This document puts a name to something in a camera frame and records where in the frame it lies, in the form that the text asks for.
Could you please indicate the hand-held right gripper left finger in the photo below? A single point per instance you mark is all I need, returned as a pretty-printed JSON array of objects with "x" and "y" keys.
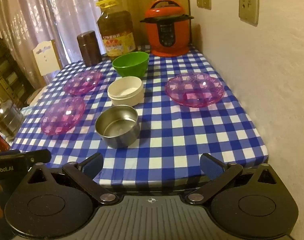
[{"x": 93, "y": 165}]

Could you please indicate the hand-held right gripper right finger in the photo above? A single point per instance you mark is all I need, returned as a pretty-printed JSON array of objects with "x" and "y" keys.
[{"x": 210, "y": 166}]

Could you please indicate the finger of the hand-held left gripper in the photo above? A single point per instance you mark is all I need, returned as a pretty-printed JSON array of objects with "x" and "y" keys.
[{"x": 38, "y": 157}]

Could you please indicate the stainless steel bowl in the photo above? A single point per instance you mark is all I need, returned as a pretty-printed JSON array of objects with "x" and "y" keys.
[{"x": 121, "y": 140}]

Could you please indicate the pink transparent plate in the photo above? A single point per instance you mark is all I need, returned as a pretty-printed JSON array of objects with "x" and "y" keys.
[
  {"x": 194, "y": 90},
  {"x": 81, "y": 82},
  {"x": 61, "y": 116}
]

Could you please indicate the white plastic bowl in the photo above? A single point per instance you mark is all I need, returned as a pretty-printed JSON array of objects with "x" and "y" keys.
[{"x": 126, "y": 97}]

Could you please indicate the green plastic bowl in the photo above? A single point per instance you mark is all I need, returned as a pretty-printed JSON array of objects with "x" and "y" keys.
[{"x": 131, "y": 67}]

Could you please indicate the blue white checkered tablecloth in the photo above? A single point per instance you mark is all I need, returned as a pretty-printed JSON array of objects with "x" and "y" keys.
[{"x": 179, "y": 135}]

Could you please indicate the stainless steel steamer pot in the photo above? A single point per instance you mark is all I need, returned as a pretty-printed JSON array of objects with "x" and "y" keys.
[{"x": 9, "y": 120}]

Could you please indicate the black metal rack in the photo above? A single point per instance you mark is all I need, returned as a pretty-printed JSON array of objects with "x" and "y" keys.
[{"x": 6, "y": 72}]

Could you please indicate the white wooden chair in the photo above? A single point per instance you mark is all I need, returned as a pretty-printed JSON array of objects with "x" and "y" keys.
[{"x": 45, "y": 57}]

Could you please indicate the brown metal canister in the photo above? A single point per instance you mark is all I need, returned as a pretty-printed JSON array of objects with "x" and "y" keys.
[{"x": 89, "y": 50}]

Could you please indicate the large cooking oil bottle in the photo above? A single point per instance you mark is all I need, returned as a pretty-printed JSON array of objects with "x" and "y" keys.
[{"x": 115, "y": 27}]

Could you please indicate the pale patterned curtain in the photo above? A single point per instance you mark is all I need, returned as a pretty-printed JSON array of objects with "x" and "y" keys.
[{"x": 66, "y": 17}]

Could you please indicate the red electric pressure cooker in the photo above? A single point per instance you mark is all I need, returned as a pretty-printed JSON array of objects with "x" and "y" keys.
[{"x": 167, "y": 30}]

